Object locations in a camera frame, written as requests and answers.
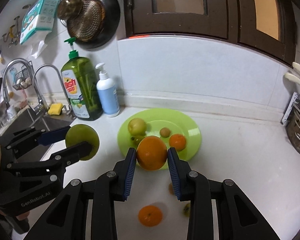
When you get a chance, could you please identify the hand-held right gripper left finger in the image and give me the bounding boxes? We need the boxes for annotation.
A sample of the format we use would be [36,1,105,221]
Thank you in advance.
[22,147,137,240]

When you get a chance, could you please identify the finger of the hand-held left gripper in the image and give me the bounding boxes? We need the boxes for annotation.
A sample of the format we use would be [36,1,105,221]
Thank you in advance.
[5,141,93,183]
[4,125,72,157]

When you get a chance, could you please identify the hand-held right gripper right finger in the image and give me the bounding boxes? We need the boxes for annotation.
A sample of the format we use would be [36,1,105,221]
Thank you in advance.
[167,147,284,240]

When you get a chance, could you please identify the large orange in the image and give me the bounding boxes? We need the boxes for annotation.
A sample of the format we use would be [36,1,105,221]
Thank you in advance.
[136,135,168,172]

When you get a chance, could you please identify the green plate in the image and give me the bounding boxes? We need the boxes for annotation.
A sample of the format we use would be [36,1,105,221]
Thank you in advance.
[117,108,202,169]

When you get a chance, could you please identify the yellowish green apple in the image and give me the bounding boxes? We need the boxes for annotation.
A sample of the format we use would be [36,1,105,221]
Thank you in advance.
[128,118,147,135]

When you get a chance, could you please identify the person's left hand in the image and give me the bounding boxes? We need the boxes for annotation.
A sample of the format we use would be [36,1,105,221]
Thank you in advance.
[15,211,31,221]

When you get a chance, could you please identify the kitchen sink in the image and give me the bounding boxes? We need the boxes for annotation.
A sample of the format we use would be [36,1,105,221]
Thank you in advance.
[0,107,73,160]

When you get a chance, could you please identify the yellow sponge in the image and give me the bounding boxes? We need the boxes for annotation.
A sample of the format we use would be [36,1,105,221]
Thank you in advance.
[48,103,63,116]

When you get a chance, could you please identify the thin steel faucet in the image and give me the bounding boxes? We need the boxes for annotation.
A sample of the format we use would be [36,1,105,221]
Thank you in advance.
[33,64,75,119]

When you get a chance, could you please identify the green dish soap bottle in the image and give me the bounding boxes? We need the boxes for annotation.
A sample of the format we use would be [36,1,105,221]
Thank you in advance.
[61,37,103,121]

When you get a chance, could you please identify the white pump bottle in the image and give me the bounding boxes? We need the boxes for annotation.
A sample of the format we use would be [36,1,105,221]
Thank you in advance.
[95,62,120,117]

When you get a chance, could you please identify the large steel pull-down faucet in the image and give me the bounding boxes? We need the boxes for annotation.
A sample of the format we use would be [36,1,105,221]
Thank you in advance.
[2,58,49,117]

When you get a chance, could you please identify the teal paper towel pack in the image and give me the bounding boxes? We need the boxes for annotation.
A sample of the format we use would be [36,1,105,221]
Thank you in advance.
[19,0,60,45]

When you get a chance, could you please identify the black frying pan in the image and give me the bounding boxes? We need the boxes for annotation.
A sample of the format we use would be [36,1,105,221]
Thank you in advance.
[66,0,121,50]

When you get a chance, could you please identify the steel pot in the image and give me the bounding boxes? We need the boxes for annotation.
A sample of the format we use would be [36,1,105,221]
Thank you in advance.
[286,110,300,157]

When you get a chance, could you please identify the copper saucepan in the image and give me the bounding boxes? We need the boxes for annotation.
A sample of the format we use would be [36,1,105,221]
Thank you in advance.
[57,0,83,20]

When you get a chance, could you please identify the metal pot rack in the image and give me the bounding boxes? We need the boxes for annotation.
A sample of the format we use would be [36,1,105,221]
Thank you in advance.
[281,92,300,155]

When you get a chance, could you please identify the dark wooden cabinet door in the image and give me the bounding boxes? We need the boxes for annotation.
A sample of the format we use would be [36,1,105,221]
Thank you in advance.
[122,0,237,40]
[234,0,298,67]

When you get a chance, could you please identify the black wire basket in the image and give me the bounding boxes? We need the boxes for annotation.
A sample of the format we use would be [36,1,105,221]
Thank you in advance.
[12,66,33,90]

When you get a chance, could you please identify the metal wall hooks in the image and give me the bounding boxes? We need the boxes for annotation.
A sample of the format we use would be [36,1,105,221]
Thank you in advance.
[2,16,22,48]

